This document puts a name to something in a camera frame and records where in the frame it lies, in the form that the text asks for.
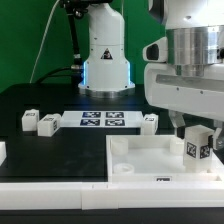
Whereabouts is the black cable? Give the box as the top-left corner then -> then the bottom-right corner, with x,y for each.
34,66 -> 83,85

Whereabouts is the white U-shaped fence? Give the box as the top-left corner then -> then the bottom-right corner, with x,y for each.
0,140 -> 224,211

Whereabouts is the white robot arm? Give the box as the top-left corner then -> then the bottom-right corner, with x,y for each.
79,0 -> 224,149

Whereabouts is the white square tabletop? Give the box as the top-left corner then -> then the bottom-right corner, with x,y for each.
106,135 -> 224,183

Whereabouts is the white sheet with markers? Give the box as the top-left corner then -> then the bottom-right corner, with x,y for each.
61,111 -> 143,128

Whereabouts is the white cable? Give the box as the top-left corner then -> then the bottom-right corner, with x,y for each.
29,0 -> 61,84

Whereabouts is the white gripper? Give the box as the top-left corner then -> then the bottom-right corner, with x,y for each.
144,63 -> 224,150

